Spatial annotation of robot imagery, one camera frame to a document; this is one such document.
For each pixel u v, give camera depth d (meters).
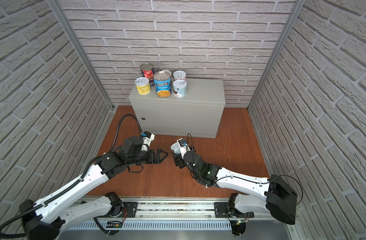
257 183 0.46
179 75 0.81
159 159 0.63
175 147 0.76
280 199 0.41
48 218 0.39
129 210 0.73
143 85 0.75
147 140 0.66
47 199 0.40
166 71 0.75
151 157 0.62
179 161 0.67
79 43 0.83
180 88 0.74
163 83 0.70
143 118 0.92
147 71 0.76
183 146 0.64
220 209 0.73
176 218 0.73
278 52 0.85
